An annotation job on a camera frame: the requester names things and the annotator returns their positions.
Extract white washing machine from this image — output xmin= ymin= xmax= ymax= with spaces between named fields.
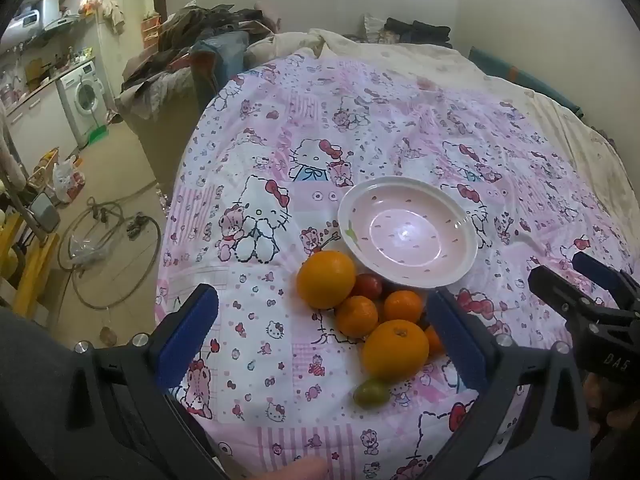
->
xmin=56 ymin=60 xmax=108 ymax=146

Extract large orange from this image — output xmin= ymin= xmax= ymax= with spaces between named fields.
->
xmin=362 ymin=319 xmax=430 ymax=381
xmin=296 ymin=250 xmax=357 ymax=310

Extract pink cartoon printed blanket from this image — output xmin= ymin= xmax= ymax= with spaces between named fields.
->
xmin=155 ymin=52 xmax=640 ymax=480

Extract white plastic bag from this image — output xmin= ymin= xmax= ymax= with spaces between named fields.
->
xmin=52 ymin=157 xmax=86 ymax=204

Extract small green fruit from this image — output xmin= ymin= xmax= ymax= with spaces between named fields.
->
xmin=353 ymin=379 xmax=392 ymax=407

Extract red tomato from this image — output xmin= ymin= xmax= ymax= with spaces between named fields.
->
xmin=350 ymin=273 xmax=384 ymax=301

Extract kitchen counter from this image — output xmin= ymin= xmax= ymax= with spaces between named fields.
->
xmin=0 ymin=62 xmax=81 ymax=173

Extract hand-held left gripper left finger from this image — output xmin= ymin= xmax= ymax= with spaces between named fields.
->
xmin=74 ymin=283 xmax=237 ymax=480

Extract person's right hand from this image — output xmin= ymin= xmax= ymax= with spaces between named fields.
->
xmin=582 ymin=374 xmax=626 ymax=428

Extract yellow stool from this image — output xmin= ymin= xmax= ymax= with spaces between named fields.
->
xmin=0 ymin=210 xmax=62 ymax=317

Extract silver range hood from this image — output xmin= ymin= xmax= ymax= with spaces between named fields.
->
xmin=37 ymin=0 xmax=82 ymax=32

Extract blue mat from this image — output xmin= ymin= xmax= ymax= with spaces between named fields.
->
xmin=467 ymin=45 xmax=584 ymax=117

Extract small mandarin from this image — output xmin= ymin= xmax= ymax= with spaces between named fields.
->
xmin=383 ymin=290 xmax=425 ymax=325
xmin=424 ymin=325 xmax=446 ymax=356
xmin=335 ymin=296 xmax=379 ymax=338

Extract blue jeans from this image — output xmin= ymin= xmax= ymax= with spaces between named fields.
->
xmin=192 ymin=32 xmax=251 ymax=106

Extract hose on floor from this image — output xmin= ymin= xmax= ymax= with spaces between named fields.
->
xmin=57 ymin=195 xmax=163 ymax=311

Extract pink dotted plate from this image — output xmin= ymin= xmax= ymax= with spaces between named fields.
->
xmin=337 ymin=176 xmax=477 ymax=288

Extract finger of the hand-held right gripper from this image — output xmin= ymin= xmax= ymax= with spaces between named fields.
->
xmin=528 ymin=265 xmax=602 ymax=332
xmin=572 ymin=251 xmax=640 ymax=307

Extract clear plastic bag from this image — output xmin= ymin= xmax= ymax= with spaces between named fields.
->
xmin=67 ymin=232 xmax=109 ymax=267

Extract pile of dark clothes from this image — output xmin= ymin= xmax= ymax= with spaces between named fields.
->
xmin=157 ymin=4 xmax=281 ymax=61

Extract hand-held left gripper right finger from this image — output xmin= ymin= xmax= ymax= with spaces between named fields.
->
xmin=424 ymin=287 xmax=592 ymax=480

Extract dark folded clothes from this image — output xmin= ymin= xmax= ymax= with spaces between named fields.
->
xmin=362 ymin=12 xmax=454 ymax=49

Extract orange drawer unit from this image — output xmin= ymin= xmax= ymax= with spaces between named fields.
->
xmin=141 ymin=15 xmax=164 ymax=51

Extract beige covered sofa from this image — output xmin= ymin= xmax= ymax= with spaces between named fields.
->
xmin=116 ymin=57 xmax=213 ymax=181

